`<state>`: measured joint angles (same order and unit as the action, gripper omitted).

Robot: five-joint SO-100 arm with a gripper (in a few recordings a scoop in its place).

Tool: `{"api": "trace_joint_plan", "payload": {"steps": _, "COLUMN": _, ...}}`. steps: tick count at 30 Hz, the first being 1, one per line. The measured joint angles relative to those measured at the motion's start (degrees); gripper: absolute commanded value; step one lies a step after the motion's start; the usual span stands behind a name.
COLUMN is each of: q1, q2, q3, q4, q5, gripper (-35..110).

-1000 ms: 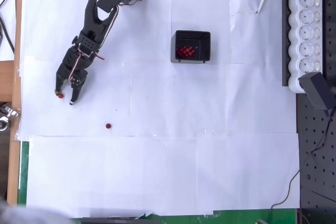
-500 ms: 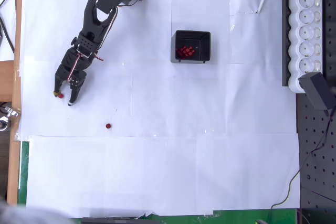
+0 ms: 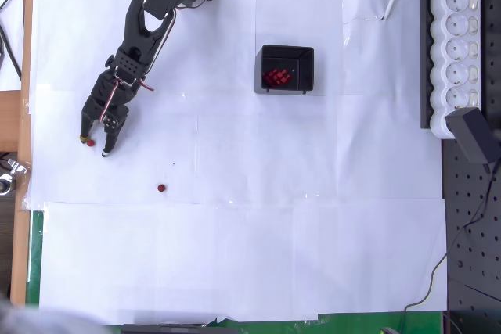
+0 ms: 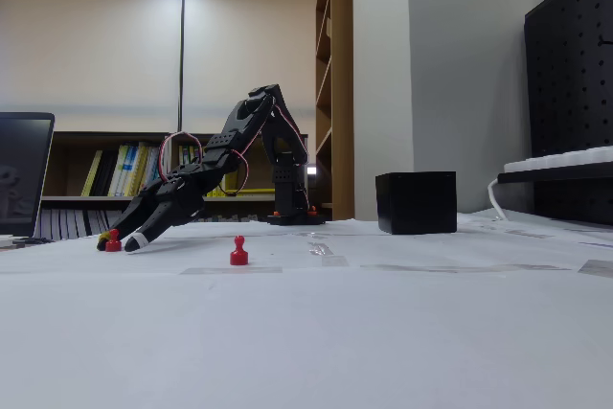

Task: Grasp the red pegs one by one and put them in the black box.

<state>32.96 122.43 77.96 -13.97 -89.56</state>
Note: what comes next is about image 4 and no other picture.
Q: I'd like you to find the black square box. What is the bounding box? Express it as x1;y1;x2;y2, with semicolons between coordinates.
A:
375;170;459;237

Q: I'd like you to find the blue white book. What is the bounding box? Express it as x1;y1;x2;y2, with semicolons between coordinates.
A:
123;142;146;198

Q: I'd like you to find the wide plain yellow binder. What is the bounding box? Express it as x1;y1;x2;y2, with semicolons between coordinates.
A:
220;172;241;198

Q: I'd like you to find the black binder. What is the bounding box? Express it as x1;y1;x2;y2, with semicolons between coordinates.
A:
90;149;120;198

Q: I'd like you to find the thin yellow book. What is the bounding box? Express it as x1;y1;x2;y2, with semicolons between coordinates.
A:
79;148;104;198

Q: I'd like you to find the grey white binders row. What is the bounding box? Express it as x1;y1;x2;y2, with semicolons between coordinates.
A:
40;209;138;241

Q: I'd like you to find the low brown wooden bookshelf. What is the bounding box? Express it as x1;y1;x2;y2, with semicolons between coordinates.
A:
40;130;170;240
167;132;288;224

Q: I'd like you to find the dark laptop screen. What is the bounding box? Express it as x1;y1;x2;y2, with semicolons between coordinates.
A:
0;111;57;239

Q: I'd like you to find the white taped paper cover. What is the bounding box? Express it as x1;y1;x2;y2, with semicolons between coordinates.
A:
0;211;613;409

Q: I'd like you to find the tall brown wooden bookshelf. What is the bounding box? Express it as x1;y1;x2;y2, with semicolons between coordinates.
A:
314;0;354;222

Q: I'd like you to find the black pegboard shelf ledge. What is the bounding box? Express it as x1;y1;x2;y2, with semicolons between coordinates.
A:
496;159;613;186

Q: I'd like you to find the white power strip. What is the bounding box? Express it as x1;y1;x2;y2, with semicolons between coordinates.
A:
503;145;613;174

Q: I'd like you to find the black perforated pegboard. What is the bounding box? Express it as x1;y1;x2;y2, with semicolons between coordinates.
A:
523;0;613;227

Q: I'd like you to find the dark vertical wall trim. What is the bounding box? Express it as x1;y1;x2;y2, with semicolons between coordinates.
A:
177;0;187;134

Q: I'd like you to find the white power cable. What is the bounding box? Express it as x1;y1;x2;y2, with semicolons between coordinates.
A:
487;177;510;222

